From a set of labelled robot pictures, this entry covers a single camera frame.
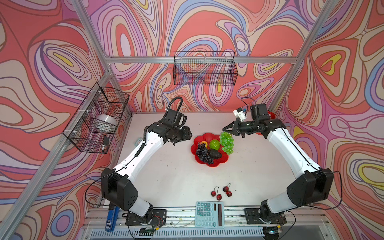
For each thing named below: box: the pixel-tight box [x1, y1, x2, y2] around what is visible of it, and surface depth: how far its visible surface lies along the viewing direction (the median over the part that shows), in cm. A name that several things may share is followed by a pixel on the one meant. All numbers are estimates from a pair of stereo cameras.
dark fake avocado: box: [208, 148, 222, 160], surface depth 93 cm
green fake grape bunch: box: [219, 131, 235, 155], surface depth 78 cm
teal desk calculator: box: [194, 201, 225, 229], surface depth 74 cm
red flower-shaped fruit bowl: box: [190, 133, 229, 168], surface depth 94 cm
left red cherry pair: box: [211, 186, 222, 201], surface depth 82 cm
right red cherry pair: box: [223, 183, 232, 197], surface depth 83 cm
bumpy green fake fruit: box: [209, 139, 220, 151], surface depth 96 cm
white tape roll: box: [93, 114, 119, 131], surface depth 73 cm
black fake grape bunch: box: [196, 142, 214, 165], surface depth 93 cm
